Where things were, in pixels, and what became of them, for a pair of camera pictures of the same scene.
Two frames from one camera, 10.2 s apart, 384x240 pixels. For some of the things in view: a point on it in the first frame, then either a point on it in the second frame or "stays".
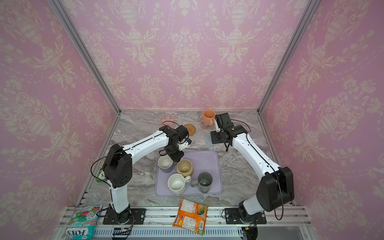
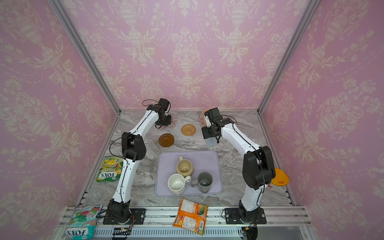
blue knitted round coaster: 208,140 stays
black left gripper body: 175,152 -> 166,120
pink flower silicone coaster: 169,119 stays
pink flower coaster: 203,125 stays
